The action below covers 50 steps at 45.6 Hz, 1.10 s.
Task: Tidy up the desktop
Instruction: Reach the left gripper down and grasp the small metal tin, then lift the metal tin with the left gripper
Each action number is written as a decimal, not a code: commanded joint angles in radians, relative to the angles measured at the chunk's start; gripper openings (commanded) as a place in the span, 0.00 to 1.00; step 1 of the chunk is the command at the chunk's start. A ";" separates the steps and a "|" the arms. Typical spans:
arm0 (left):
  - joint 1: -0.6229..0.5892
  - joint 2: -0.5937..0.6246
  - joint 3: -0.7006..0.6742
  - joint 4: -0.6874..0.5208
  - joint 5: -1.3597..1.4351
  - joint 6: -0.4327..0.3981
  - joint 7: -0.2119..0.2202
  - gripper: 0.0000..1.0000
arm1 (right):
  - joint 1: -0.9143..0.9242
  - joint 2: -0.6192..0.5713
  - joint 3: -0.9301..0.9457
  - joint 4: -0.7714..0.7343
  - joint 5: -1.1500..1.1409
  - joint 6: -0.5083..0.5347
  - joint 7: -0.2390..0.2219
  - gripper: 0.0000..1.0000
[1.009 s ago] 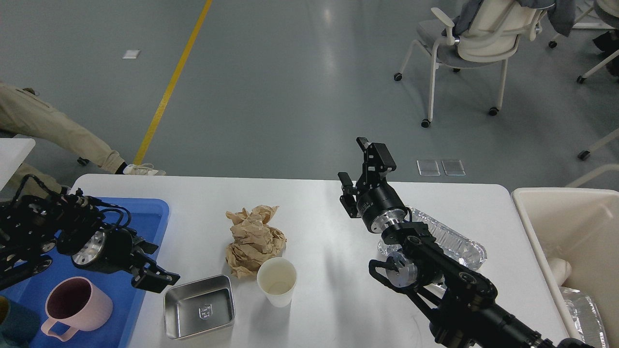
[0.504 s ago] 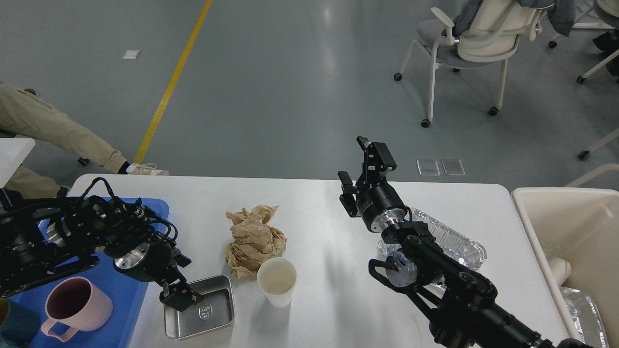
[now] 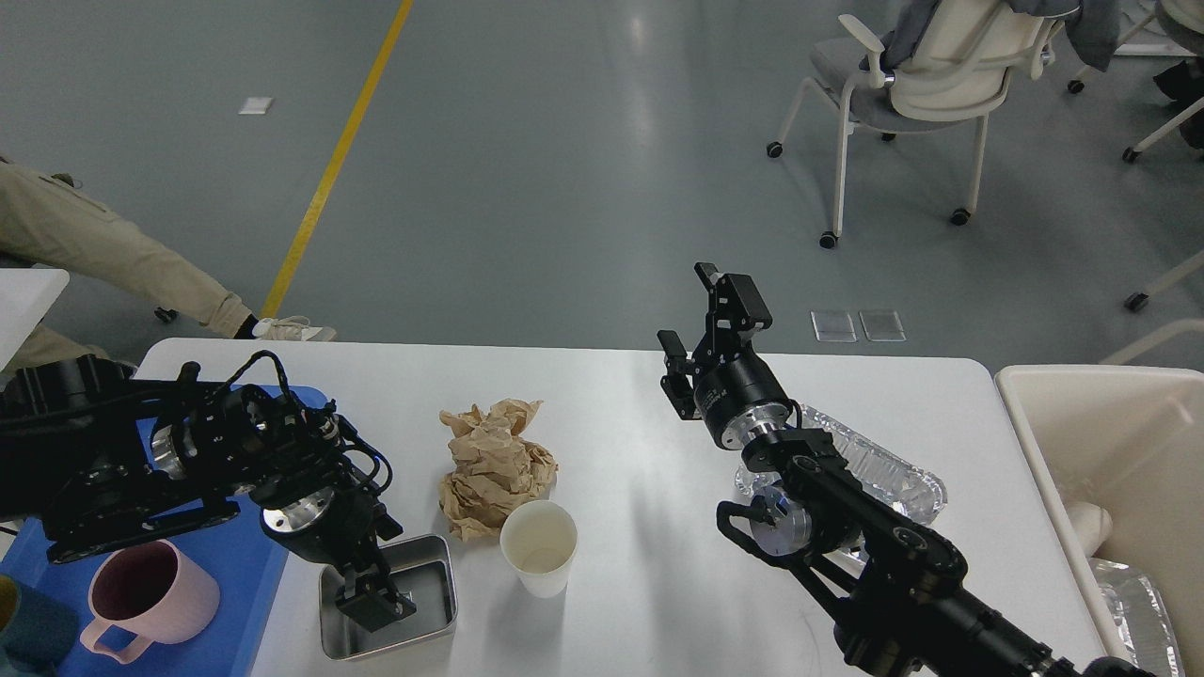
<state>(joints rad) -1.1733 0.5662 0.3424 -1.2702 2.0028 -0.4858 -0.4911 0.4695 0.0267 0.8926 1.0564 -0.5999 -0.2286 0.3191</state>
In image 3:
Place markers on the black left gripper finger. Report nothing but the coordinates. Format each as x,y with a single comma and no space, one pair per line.
372,602

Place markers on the grey jacket on chair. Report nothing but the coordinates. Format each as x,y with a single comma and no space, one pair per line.
1092,28

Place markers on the foil piece in bin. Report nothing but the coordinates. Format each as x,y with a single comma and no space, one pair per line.
1139,617

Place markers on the pink plastic mug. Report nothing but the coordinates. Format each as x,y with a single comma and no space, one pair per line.
151,593

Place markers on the blue plastic tray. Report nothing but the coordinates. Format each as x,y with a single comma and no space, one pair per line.
245,563

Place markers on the beige plastic bin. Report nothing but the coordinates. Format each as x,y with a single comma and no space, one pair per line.
1128,439

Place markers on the floor outlet plate right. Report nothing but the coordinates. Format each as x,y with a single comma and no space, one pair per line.
882,325

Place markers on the white sneaker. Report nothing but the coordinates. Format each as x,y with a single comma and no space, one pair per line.
293,328

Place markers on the stainless steel rectangular tray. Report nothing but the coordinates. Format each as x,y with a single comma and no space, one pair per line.
421,569

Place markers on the teal object bottom left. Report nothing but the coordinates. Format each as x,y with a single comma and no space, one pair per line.
37,631

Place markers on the white paper cup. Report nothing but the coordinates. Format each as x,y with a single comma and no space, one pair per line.
539,541

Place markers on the white side table left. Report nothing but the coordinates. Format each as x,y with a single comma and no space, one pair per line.
26,295

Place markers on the white office chair grey seat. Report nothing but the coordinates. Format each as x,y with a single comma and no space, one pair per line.
960,71

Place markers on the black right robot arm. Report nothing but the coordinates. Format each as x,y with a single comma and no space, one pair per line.
893,588

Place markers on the crumpled brown paper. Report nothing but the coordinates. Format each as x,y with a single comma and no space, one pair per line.
496,470

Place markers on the white floor marker tile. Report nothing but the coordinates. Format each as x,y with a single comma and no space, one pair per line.
256,106

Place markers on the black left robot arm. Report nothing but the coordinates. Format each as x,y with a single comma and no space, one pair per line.
106,462

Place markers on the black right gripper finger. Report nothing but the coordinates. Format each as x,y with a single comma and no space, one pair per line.
714,280
675,384

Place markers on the person in beige trousers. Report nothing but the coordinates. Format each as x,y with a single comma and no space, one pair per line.
46,221

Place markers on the crumpled aluminium foil container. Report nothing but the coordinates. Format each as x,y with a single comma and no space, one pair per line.
906,488

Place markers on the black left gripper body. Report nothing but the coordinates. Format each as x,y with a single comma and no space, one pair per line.
339,527

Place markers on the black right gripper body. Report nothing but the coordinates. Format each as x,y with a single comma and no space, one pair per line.
736,394

